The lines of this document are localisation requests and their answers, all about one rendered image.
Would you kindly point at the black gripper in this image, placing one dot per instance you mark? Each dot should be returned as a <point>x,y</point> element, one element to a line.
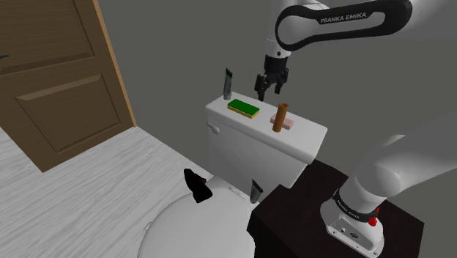
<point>275,66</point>

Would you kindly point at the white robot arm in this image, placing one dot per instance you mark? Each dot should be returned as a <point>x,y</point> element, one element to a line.
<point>389,171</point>

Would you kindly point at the brown cardboard tube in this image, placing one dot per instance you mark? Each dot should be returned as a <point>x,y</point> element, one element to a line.
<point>279,118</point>

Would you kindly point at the green and yellow sponge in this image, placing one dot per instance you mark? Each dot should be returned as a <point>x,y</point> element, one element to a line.
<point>243,107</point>

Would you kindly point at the pink soap bar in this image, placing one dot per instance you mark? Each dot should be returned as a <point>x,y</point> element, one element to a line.
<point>288,123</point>

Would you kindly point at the grey squeeze tube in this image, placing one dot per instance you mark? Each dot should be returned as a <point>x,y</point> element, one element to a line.
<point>255,191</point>
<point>227,84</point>

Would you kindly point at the white toilet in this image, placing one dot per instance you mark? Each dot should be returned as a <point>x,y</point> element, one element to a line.
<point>250,150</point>

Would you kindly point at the black shoe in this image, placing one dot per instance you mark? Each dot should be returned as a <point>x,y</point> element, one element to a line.
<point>196,185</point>

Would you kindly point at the brown wooden door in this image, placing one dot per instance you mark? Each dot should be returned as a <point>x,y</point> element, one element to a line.
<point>57,78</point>

